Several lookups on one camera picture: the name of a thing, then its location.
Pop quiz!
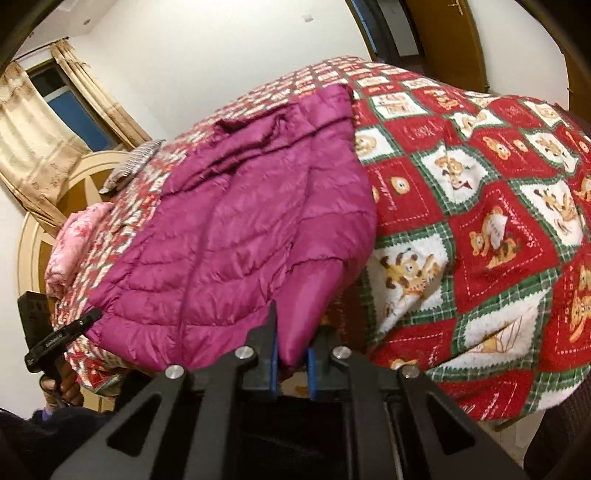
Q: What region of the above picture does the metal door handle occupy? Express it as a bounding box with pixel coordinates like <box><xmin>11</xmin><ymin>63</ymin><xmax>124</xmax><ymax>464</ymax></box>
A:
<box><xmin>448</xmin><ymin>0</ymin><xmax>464</xmax><ymax>16</ymax></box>

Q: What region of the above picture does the pink floral quilt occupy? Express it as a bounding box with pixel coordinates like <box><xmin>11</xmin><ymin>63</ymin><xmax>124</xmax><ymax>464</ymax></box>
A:
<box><xmin>44</xmin><ymin>202</ymin><xmax>114</xmax><ymax>299</ymax></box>

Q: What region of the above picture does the blue window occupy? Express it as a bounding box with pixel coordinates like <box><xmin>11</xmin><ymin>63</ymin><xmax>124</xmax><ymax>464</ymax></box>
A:
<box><xmin>27</xmin><ymin>61</ymin><xmax>124</xmax><ymax>152</ymax></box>

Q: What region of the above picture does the beige curtain right panel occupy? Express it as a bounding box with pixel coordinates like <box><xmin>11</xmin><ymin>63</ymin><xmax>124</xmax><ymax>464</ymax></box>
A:
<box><xmin>50</xmin><ymin>39</ymin><xmax>151</xmax><ymax>149</ymax></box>

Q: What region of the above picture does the brown wooden door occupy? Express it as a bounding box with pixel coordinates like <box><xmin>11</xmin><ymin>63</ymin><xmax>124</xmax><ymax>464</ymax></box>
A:
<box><xmin>406</xmin><ymin>0</ymin><xmax>489</xmax><ymax>93</ymax></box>

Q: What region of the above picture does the beige curtain left panel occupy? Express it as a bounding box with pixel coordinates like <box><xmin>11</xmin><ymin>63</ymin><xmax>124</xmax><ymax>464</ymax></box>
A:
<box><xmin>1</xmin><ymin>62</ymin><xmax>90</xmax><ymax>234</ymax></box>

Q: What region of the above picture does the dark brown door frame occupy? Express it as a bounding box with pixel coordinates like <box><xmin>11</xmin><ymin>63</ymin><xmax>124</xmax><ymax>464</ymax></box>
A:
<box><xmin>346</xmin><ymin>0</ymin><xmax>420</xmax><ymax>65</ymax></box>

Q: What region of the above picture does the beige curtain panel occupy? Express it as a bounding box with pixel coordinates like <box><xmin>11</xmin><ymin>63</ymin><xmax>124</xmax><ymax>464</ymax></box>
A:
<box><xmin>50</xmin><ymin>39</ymin><xmax>151</xmax><ymax>149</ymax></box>
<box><xmin>1</xmin><ymin>62</ymin><xmax>90</xmax><ymax>234</ymax></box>

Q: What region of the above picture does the person's left hand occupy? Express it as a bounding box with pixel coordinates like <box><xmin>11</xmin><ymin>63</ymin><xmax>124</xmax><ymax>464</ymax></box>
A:
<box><xmin>39</xmin><ymin>361</ymin><xmax>84</xmax><ymax>413</ymax></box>

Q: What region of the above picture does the magenta puffer down jacket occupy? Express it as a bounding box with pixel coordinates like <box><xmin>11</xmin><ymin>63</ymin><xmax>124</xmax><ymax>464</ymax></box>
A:
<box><xmin>88</xmin><ymin>84</ymin><xmax>377</xmax><ymax>371</ymax></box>

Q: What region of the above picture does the striped grey pillow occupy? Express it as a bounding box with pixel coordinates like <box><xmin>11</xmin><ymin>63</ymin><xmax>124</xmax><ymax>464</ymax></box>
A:
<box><xmin>98</xmin><ymin>140</ymin><xmax>164</xmax><ymax>195</ymax></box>

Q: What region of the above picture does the red patterned bear bedspread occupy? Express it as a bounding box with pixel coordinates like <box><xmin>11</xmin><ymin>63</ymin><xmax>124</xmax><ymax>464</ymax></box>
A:
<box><xmin>54</xmin><ymin>57</ymin><xmax>590</xmax><ymax>421</ymax></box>

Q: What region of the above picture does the cream wooden headboard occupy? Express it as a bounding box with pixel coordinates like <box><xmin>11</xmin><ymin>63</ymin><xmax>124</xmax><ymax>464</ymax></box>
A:
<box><xmin>17</xmin><ymin>150</ymin><xmax>130</xmax><ymax>411</ymax></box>

